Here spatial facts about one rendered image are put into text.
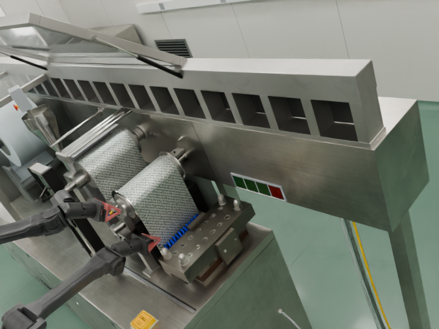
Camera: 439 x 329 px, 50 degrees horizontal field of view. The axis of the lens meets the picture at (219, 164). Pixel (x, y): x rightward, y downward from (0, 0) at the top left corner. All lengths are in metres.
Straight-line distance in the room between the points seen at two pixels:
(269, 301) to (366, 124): 1.07
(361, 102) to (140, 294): 1.20
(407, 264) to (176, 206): 0.89
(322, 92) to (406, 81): 2.91
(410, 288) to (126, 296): 1.10
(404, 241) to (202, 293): 0.75
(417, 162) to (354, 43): 2.75
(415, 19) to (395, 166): 2.55
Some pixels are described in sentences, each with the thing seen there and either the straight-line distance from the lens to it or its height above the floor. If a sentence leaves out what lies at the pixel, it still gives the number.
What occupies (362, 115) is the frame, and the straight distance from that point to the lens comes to 1.22.
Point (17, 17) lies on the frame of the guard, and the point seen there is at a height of 2.02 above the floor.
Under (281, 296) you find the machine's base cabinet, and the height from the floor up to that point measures 0.57.
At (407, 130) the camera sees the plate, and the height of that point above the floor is 1.38.
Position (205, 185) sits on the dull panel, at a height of 1.09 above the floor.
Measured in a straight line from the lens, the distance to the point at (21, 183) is 2.69.
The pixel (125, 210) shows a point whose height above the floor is 1.26.
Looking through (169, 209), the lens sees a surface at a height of 1.14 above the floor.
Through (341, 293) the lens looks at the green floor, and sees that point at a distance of 2.82.
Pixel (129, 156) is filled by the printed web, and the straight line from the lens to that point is 2.00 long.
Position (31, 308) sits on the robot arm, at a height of 1.31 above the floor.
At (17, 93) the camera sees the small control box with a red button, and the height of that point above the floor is 1.69.
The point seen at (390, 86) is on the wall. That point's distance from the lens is 4.22.
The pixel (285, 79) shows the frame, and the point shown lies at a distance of 1.30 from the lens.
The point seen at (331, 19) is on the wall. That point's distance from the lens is 4.19.
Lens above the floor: 2.16
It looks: 31 degrees down
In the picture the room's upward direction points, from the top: 24 degrees counter-clockwise
